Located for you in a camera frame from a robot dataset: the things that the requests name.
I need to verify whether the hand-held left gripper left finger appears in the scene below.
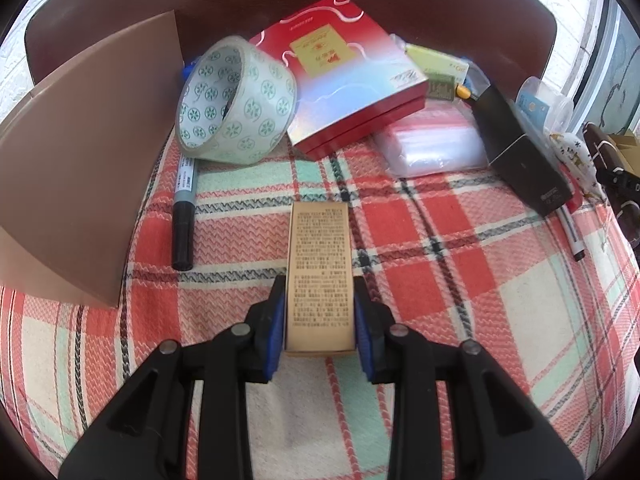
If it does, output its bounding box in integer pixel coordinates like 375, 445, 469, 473
59, 275, 289, 480

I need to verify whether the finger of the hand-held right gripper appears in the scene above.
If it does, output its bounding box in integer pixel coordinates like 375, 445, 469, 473
598, 169, 640, 200

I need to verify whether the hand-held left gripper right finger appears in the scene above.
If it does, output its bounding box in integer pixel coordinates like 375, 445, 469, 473
353, 276, 586, 480

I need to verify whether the brown pouch with white grid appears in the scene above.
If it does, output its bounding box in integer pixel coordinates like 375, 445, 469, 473
582, 122, 640, 249

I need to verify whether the gold rectangular box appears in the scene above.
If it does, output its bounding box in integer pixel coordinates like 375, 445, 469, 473
284, 202, 358, 357

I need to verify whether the brown cardboard box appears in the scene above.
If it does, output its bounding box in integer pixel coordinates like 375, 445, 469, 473
0, 10, 183, 309

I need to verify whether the red and white pen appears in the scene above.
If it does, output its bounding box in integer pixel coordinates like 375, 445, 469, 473
559, 199, 587, 262

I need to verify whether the black product box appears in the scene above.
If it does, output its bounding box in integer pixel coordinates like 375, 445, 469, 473
470, 81, 575, 218

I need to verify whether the clear plastic jar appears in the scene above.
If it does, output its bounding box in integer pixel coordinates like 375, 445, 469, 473
515, 76, 575, 135

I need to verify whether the plaid blanket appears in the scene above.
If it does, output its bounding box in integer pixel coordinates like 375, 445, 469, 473
0, 132, 640, 480

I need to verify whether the white door with cartoon drawing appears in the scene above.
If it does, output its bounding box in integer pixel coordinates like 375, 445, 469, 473
575, 0, 640, 133

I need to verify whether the grey black marker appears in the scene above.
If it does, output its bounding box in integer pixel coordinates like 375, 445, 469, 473
171, 154, 197, 272

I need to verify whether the pack of clear zip bags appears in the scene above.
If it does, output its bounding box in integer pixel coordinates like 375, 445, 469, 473
374, 106, 490, 179

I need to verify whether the small dark green box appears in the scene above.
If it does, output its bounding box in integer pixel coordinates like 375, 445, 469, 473
426, 75, 459, 102

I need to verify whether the green and white carton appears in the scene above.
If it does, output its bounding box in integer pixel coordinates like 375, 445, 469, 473
404, 42, 471, 88

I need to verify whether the patterned clear tape roll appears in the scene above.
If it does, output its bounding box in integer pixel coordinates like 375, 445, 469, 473
176, 36, 298, 166

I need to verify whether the dark brown headboard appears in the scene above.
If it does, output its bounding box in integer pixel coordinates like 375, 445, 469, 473
24, 0, 559, 108

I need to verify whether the red gift box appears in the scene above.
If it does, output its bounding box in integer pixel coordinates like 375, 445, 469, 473
247, 0, 429, 162

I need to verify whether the reindeer print drawstring bag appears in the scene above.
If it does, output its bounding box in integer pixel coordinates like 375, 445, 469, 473
546, 129, 609, 207

